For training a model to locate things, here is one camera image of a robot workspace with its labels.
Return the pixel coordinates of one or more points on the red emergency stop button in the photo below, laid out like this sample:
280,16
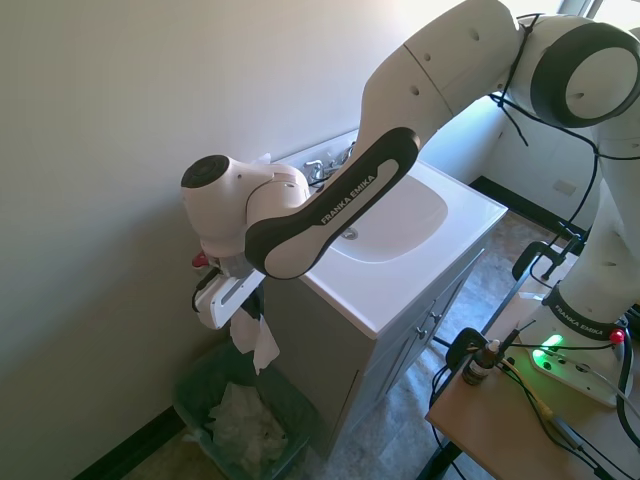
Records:
619,335

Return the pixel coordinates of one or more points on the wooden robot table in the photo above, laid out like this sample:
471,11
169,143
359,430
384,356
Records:
510,430

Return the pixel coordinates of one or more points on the black table clamp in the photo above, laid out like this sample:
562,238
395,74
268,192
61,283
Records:
545,255

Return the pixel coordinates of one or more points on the dark green trash bin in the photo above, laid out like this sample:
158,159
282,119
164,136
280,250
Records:
195,400

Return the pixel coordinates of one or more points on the white wall outlet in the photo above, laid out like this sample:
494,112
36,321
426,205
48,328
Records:
566,187

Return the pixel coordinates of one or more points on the chrome sink drain stopper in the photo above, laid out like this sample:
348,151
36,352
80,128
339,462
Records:
350,233

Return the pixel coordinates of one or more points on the crumpled tissues pile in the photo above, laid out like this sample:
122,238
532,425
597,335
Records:
245,425

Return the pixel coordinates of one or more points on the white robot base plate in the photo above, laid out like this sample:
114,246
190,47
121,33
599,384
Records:
575,372

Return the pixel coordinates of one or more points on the grey vanity cabinet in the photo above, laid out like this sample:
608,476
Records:
400,360

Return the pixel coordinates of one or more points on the white ceramic sink basin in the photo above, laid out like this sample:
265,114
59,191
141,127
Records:
400,220

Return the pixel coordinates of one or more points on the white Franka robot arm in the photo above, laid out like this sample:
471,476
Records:
390,165

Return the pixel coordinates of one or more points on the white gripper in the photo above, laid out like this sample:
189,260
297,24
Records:
225,300

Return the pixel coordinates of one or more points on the chrome faucet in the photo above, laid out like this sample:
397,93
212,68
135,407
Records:
315,172

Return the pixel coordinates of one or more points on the white tissue sheet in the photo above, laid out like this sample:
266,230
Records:
262,159

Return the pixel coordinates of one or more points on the black baseboard strip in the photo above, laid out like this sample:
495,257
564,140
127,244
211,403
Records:
525,200
130,442

